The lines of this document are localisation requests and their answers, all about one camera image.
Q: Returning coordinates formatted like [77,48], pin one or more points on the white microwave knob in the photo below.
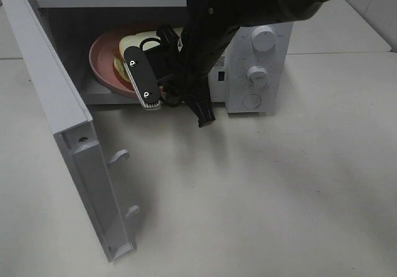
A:
[257,77]
[263,38]

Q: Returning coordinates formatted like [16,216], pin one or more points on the white microwave oven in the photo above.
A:
[75,41]

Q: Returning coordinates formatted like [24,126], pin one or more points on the round door release button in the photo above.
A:
[252,101]

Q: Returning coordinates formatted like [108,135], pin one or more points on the white microwave door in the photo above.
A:
[72,127]

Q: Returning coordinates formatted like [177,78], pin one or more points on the white bread sandwich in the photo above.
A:
[149,39]

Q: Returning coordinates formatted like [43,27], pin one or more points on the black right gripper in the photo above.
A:
[167,63]

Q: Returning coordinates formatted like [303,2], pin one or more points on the pink round plate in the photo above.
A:
[101,57]

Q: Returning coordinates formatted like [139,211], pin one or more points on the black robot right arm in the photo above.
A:
[211,26]

